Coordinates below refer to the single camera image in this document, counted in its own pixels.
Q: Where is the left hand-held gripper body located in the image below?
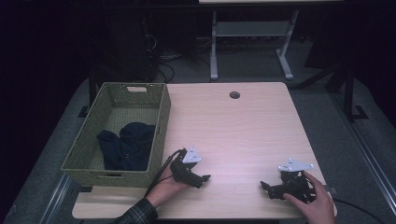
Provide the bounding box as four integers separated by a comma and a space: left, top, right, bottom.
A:
169, 146, 203, 189

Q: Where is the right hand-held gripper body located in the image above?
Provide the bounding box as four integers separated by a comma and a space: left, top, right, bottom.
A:
270, 158, 316, 203

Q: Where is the dark navy cloth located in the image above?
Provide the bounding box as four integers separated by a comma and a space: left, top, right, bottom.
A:
96, 121, 157, 172

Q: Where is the green woven basket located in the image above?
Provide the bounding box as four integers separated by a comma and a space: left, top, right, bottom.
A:
61, 81, 172, 189

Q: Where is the person's left hand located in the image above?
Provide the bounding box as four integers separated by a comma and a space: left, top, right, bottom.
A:
145, 167, 191, 209

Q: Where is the person's right hand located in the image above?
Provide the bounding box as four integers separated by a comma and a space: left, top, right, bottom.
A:
282, 171, 337, 224

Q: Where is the black metal stand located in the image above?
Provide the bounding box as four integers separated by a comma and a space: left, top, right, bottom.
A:
295, 61, 370, 123

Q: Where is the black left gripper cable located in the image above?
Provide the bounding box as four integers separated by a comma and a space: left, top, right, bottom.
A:
144, 148, 187, 198

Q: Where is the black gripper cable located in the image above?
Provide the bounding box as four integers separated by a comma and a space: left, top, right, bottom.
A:
332, 197, 388, 224
144, 148, 187, 198

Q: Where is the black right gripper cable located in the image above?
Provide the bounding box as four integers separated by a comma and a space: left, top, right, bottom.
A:
332, 197, 388, 224

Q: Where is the metal floor rail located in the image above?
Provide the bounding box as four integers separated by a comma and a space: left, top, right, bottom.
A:
329, 91, 396, 217
39, 173, 73, 224

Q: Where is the tangle of black floor cables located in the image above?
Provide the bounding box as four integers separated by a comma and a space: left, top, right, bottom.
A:
141, 18, 213, 84

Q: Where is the white metal table frame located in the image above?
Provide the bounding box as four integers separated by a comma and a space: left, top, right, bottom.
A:
209, 8, 301, 81

